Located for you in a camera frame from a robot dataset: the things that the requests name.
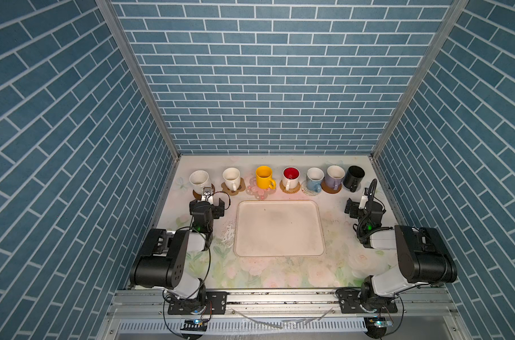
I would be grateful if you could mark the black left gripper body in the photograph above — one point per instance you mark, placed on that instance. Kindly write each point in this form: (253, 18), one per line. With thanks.
(213, 214)

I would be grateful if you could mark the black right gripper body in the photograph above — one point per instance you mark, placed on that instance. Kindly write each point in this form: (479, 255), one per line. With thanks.
(356, 213)

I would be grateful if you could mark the dark brown glossy round coaster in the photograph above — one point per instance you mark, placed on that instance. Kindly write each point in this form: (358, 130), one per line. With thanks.
(196, 195)

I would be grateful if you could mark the white mug top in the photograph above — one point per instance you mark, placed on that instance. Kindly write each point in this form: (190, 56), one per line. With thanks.
(200, 180)

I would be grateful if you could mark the brown paw shaped coaster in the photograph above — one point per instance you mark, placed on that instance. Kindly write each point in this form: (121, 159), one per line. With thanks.
(240, 187)

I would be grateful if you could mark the black mug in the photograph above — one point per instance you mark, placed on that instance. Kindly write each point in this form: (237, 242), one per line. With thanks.
(353, 178)

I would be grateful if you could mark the purple handle white mug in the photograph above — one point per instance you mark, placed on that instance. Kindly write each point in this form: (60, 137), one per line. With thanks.
(334, 177)

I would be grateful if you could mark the pink flower coaster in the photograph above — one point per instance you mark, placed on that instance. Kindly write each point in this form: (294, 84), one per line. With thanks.
(258, 193)

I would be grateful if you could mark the light blue mug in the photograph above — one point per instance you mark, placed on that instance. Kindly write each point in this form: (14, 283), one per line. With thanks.
(315, 177)

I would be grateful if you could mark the yellow mug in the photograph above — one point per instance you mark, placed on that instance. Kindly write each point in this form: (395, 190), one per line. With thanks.
(264, 178)

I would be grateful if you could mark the beige serving tray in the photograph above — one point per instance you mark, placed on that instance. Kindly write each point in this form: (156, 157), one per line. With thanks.
(289, 228)

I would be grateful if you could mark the red inside white mug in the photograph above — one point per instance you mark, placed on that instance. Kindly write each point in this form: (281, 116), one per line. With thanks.
(291, 173)

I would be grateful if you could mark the brown wooden round coaster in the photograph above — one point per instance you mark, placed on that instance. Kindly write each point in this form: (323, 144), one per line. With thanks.
(329, 190)

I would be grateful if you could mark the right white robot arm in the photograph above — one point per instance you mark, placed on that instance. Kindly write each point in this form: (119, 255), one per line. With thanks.
(422, 256)

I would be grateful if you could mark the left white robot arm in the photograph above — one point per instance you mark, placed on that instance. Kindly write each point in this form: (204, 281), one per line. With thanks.
(160, 263)

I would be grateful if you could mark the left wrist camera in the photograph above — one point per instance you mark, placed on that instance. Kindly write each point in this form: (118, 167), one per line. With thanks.
(207, 195)

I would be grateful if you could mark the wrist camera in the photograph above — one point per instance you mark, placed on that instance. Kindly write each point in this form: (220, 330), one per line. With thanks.
(363, 202)
(207, 195)

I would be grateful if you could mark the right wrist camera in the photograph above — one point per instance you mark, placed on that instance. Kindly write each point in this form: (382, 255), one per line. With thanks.
(363, 202)

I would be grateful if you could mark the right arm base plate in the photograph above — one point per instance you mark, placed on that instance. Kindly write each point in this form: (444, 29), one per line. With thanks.
(353, 301)

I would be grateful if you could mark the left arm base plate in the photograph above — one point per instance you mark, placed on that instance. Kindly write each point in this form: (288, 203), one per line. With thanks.
(208, 303)

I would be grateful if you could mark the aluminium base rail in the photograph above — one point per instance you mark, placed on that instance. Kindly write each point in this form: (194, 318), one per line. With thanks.
(303, 302)

